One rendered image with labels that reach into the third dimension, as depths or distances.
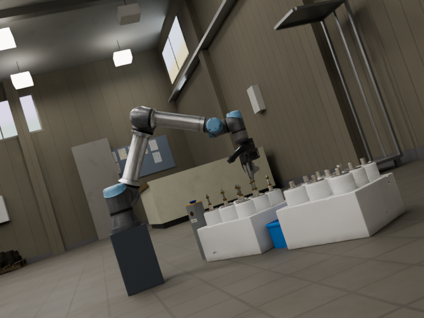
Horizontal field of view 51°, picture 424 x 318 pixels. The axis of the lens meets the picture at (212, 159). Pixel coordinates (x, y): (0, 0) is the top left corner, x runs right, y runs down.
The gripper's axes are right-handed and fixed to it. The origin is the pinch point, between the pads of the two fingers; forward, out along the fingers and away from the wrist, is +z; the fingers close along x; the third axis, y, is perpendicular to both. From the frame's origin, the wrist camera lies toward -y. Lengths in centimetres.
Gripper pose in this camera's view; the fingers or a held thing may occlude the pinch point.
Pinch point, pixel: (250, 178)
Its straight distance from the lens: 228.0
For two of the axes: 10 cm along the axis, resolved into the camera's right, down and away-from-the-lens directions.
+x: -3.5, 1.8, 9.2
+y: 8.8, -2.6, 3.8
